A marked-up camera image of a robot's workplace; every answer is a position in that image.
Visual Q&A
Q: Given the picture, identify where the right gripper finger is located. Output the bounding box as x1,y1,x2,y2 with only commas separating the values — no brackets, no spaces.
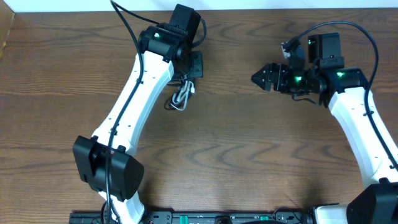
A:
251,64,269,78
251,76,272,91

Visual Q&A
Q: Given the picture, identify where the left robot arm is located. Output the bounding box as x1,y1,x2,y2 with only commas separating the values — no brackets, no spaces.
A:
72,4,205,223

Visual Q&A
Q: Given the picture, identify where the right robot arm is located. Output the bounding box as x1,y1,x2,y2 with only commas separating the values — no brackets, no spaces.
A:
251,33,397,223

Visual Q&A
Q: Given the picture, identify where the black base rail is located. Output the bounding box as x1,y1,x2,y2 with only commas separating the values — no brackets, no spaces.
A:
68,210,315,224

